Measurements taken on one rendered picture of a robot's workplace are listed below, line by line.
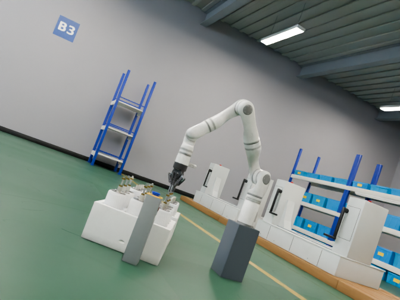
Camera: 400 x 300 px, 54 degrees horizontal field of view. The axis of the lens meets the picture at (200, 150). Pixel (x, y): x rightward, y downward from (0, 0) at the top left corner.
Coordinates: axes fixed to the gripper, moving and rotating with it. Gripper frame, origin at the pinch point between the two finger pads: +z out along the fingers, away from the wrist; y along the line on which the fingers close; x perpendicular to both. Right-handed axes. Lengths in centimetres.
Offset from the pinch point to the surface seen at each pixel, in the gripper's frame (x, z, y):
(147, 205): -25.8, 8.9, 20.7
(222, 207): 284, 16, -233
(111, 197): -29.5, 13.3, -4.4
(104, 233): -28.9, 30.0, 0.5
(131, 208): -21.3, 14.8, 2.5
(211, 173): 321, -26, -322
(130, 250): -26.0, 30.0, 20.5
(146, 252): -12.8, 31.1, 14.9
